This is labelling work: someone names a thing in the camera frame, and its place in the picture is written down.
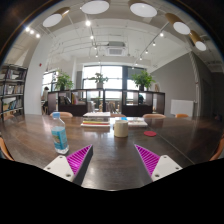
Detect white wall radiator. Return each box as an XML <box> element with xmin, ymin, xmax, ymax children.
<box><xmin>170</xmin><ymin>99</ymin><xmax>195</xmax><ymax>118</ymax></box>

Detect clear blue-capped water bottle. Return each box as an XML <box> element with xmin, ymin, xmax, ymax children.
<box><xmin>50</xmin><ymin>111</ymin><xmax>70</xmax><ymax>155</ymax></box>

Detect round white pendant lamps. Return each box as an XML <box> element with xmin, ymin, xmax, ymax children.
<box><xmin>42</xmin><ymin>0</ymin><xmax>208</xmax><ymax>52</ymax></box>

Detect low dark open shelf unit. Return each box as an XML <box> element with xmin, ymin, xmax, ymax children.
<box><xmin>47</xmin><ymin>88</ymin><xmax>166</xmax><ymax>117</ymax></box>

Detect tall dark bookshelf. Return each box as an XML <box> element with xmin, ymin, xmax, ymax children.
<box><xmin>0</xmin><ymin>63</ymin><xmax>29</xmax><ymax>121</ymax></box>

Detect flat round red coaster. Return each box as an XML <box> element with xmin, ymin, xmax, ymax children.
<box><xmin>143</xmin><ymin>130</ymin><xmax>158</xmax><ymax>138</ymax></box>

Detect stack of books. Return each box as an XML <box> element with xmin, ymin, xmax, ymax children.
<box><xmin>80</xmin><ymin>111</ymin><xmax>112</xmax><ymax>128</ymax></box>

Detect bushy green potted plant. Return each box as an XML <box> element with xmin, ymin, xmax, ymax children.
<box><xmin>54</xmin><ymin>70</ymin><xmax>75</xmax><ymax>92</ymax></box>

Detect large leafy green potted plant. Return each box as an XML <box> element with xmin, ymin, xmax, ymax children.
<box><xmin>130</xmin><ymin>69</ymin><xmax>156</xmax><ymax>92</ymax></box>

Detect ceiling air conditioner unit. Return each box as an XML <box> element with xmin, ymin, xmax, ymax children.
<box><xmin>105</xmin><ymin>41</ymin><xmax>127</xmax><ymax>57</ymax></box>

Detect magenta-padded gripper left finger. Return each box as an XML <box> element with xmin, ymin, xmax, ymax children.
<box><xmin>43</xmin><ymin>144</ymin><xmax>94</xmax><ymax>187</ymax></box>

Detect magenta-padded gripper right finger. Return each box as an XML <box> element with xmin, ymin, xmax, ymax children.
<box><xmin>134</xmin><ymin>143</ymin><xmax>184</xmax><ymax>183</ymax></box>

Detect orange chairs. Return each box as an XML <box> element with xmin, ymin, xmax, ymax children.
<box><xmin>0</xmin><ymin>111</ymin><xmax>224</xmax><ymax>163</ymax></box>

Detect small ceiling spotlights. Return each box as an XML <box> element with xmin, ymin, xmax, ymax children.
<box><xmin>24</xmin><ymin>19</ymin><xmax>166</xmax><ymax>62</ymax></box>

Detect small plant in white pot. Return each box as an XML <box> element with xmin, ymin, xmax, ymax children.
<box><xmin>88</xmin><ymin>72</ymin><xmax>109</xmax><ymax>90</ymax></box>

